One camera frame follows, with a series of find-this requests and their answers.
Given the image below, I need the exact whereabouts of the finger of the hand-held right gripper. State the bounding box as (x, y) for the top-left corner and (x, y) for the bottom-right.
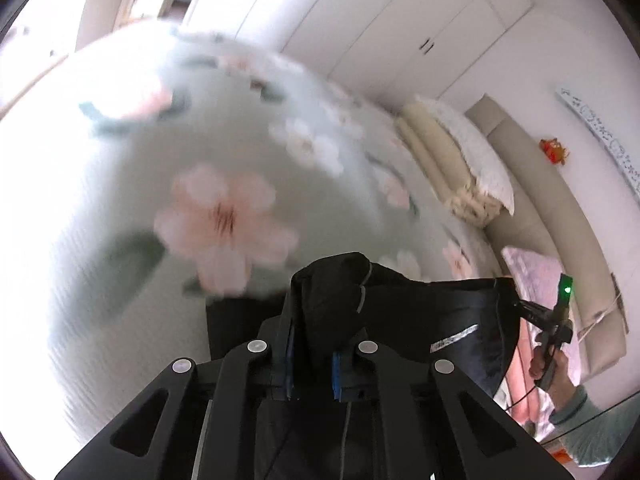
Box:
(512, 298), (555, 330)

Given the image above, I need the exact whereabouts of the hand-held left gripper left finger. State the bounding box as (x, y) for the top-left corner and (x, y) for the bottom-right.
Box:
(55, 317), (302, 480)

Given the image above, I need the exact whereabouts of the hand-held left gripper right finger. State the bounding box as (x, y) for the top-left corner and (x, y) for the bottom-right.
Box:
(331, 340), (576, 480)

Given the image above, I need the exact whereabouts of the black hooded jacket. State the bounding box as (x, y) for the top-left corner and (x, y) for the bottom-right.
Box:
(205, 252), (523, 480)

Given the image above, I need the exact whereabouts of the person's right forearm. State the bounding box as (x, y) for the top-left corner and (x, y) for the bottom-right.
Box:
(549, 350), (632, 467)

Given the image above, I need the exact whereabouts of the person's right hand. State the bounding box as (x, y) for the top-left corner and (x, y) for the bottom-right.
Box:
(528, 342), (572, 401)

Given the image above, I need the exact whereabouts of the beige padded headboard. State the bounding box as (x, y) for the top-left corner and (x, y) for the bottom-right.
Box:
(465, 92), (628, 376)

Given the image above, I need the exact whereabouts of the white dotted pillow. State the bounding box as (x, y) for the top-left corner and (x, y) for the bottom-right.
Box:
(425, 97), (516, 216)

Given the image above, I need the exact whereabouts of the beige folded quilt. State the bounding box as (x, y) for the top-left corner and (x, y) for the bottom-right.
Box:
(395, 97), (501, 226)

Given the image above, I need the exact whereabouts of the floral bed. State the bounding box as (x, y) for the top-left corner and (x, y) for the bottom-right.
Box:
(0, 20), (506, 461)

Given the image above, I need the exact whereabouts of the white wardrobe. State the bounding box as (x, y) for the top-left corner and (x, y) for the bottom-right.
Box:
(182, 0), (536, 111)

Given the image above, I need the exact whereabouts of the white cord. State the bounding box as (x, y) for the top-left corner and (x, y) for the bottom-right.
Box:
(579, 272), (627, 341)

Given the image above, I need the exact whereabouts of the red wall ornament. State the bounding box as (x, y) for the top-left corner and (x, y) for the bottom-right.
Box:
(539, 137), (571, 166)

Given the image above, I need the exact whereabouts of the white wall scroll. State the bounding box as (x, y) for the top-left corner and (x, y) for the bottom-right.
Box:
(555, 87), (640, 192)

